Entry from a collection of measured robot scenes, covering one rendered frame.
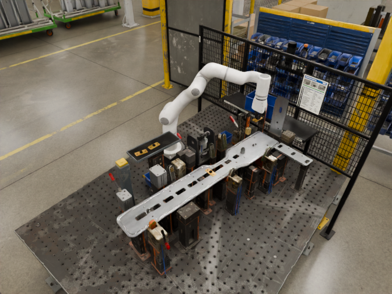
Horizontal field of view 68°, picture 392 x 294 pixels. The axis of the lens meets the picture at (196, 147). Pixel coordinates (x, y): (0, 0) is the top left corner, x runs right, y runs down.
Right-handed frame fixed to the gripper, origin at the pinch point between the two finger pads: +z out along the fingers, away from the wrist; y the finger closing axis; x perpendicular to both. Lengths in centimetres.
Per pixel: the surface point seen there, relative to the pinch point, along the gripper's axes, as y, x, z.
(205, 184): 6, -57, 28
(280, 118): 3.2, 26.9, 11.4
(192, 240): 20, -80, 53
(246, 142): -6.5, -0.1, 27.4
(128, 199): -13, -105, 23
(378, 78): 51, 58, -30
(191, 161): -16, -50, 25
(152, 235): 19, -109, 22
